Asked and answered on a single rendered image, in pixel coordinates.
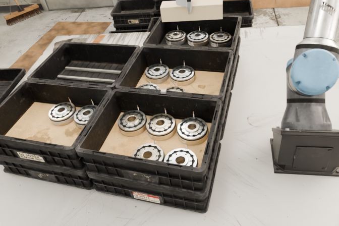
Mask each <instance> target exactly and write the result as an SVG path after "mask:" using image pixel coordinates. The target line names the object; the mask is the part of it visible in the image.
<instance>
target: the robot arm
mask: <svg viewBox="0 0 339 226"><path fill-rule="evenodd" d="M176 4H177V5H178V6H183V7H187V8H188V14H190V13H191V10H192V0H176ZM338 29H339V0H311V2H310V7H309V12H308V17H307V21H306V26H305V31H304V36H303V40H302V41H301V42H299V43H298V44H296V48H295V52H294V57H293V58H291V59H290V60H288V62H287V67H286V73H287V106H286V109H285V112H284V115H283V118H282V121H281V129H289V130H301V131H332V123H331V120H330V118H329V115H328V112H327V109H326V106H325V92H327V91H328V90H329V89H331V88H332V87H333V86H334V85H335V83H336V82H337V80H338V77H339V63H338V60H339V47H338V46H337V44H336V39H337V34H338Z"/></svg>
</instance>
